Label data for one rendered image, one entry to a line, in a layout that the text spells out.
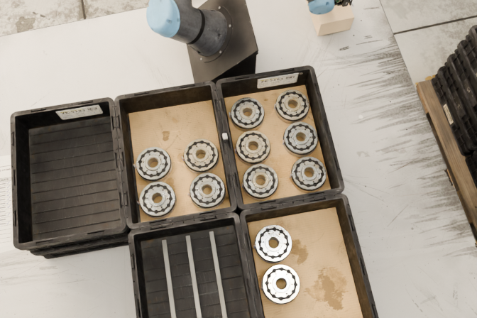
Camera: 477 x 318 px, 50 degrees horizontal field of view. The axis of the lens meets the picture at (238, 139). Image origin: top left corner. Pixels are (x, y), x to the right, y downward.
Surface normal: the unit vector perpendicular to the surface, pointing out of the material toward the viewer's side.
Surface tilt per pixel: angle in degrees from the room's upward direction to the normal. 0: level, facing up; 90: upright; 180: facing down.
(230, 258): 0
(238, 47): 43
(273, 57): 0
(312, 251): 0
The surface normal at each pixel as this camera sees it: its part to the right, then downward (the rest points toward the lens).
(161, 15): -0.65, 0.00
